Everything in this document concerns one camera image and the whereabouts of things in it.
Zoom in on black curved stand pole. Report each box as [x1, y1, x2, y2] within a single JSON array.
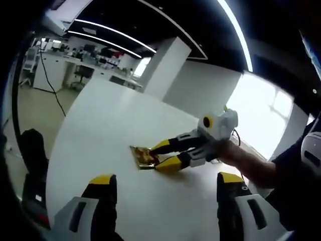
[[12, 32, 30, 164]]

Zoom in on black swivel office chair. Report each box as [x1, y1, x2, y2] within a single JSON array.
[[71, 64, 93, 90]]

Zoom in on white counter cabinets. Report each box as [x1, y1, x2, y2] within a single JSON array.
[[32, 52, 144, 92]]

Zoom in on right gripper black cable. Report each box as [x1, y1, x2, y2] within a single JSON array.
[[231, 127, 242, 148]]

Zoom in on white ceiling air conditioner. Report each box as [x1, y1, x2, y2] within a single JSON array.
[[44, 0, 94, 32]]

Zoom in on gold skincare sachet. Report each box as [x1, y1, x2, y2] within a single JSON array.
[[129, 145, 161, 172]]

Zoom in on long ceiling light strip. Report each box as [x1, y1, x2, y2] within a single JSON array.
[[217, 0, 254, 73]]

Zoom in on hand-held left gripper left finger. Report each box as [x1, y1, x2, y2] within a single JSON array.
[[53, 173, 118, 241]]

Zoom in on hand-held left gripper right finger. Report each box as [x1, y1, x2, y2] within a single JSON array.
[[216, 172, 289, 241]]

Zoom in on large window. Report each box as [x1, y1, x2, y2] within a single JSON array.
[[306, 112, 316, 128], [225, 72, 295, 161]]

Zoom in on white mesh office chair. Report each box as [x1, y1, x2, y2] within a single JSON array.
[[21, 47, 41, 86]]

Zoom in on white chest-worn device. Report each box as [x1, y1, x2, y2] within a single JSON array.
[[300, 131, 321, 173]]

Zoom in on person's right hand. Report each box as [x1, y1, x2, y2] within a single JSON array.
[[207, 139, 243, 168]]

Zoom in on black floor cable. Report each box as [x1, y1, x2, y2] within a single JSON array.
[[38, 45, 68, 118]]

